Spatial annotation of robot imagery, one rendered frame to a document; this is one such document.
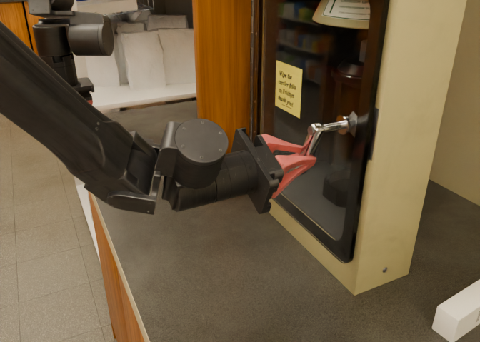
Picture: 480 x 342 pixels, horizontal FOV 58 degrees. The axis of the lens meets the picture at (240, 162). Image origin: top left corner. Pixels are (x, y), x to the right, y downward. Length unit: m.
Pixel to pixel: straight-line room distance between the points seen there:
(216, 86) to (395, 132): 0.38
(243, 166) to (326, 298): 0.26
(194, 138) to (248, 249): 0.36
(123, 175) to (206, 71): 0.39
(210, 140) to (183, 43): 1.35
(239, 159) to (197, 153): 0.10
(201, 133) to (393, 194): 0.30
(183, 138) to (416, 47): 0.30
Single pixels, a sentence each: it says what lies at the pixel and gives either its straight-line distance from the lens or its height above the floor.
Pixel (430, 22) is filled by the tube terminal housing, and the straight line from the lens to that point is 0.58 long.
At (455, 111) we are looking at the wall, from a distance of 1.05.
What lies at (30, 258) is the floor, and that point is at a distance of 2.51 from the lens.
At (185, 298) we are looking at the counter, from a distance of 0.69.
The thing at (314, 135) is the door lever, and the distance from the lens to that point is 0.57.
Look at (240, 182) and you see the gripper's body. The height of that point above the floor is 1.15.
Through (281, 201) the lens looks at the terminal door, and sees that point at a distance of 0.79.
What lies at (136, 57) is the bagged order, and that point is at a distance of 1.74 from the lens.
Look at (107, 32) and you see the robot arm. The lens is 0.81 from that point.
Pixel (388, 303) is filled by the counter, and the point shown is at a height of 0.94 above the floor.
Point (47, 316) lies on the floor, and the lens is 2.14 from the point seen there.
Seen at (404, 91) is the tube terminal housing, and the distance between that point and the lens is 0.58.
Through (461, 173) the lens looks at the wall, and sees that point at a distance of 1.07.
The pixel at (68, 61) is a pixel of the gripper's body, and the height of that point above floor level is 1.24.
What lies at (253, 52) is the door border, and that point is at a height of 1.25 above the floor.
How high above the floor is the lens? 1.41
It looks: 26 degrees down
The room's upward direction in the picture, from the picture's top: straight up
